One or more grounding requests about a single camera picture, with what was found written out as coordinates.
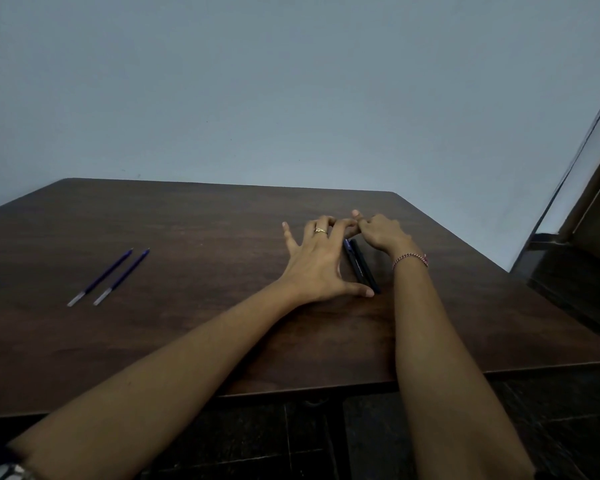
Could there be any dark table leg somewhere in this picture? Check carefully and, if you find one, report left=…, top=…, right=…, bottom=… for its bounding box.
left=325, top=395, right=353, bottom=480

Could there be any blue pen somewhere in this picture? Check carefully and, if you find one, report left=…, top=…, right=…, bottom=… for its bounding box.
left=343, top=238, right=366, bottom=286

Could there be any person's right hand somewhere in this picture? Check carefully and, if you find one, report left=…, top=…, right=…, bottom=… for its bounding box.
left=351, top=210, right=421, bottom=261

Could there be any person's right forearm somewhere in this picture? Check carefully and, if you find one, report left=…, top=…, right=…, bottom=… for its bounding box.
left=391, top=255, right=536, bottom=480

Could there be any dark door frame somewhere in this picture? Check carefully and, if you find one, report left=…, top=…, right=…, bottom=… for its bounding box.
left=509, top=72, right=600, bottom=340

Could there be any person's left hand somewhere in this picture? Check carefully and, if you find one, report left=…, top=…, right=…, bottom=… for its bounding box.
left=281, top=216, right=376, bottom=306

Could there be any silver wristwatch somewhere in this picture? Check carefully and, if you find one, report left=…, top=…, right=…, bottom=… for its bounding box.
left=0, top=462, right=37, bottom=480

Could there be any red beaded bracelet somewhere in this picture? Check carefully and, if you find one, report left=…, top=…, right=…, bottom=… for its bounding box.
left=392, top=252, right=429, bottom=272

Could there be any person's left forearm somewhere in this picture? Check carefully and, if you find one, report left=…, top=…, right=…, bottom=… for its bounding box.
left=7, top=278, right=313, bottom=480

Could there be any black pen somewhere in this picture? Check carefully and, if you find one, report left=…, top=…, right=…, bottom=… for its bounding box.
left=350, top=238, right=382, bottom=296

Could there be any blue pen refill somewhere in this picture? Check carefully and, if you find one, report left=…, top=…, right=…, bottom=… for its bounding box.
left=67, top=248, right=134, bottom=308
left=93, top=248, right=151, bottom=307

